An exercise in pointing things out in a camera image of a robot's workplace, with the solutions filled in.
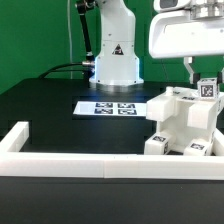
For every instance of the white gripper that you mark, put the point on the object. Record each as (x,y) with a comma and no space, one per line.
(187,28)

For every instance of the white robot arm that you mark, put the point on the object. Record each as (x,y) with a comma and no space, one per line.
(117,64)

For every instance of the white U-shaped fence frame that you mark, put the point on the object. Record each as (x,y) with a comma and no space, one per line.
(15,162)

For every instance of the white tagged cube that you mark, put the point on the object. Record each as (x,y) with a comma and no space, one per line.
(208,88)

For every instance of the white chair seat block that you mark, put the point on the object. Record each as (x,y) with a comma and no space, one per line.
(184,135)

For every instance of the small white chair part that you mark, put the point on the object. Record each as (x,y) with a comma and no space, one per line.
(159,143)

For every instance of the white chair back frame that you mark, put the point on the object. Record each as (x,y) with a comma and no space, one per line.
(184,105)

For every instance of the white marker base sheet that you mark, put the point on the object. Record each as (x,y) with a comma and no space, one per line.
(110,109)

